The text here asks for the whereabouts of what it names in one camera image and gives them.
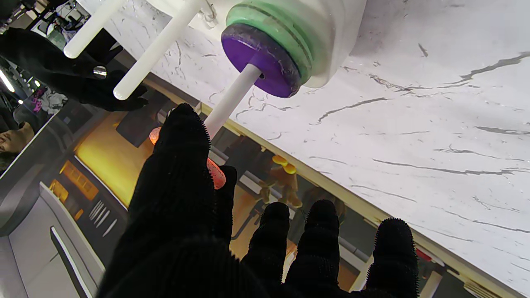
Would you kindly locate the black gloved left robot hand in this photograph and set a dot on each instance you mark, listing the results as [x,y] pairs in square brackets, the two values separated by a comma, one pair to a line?
[178,215]

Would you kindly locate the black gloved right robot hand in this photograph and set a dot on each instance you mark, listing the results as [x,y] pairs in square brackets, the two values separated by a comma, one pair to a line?
[45,58]

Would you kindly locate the white three-rod Hanoi tower base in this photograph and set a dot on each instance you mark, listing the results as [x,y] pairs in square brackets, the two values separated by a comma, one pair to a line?
[343,33]

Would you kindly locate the printed kitchen scene backdrop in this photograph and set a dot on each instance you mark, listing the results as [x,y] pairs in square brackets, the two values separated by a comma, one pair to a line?
[103,157]

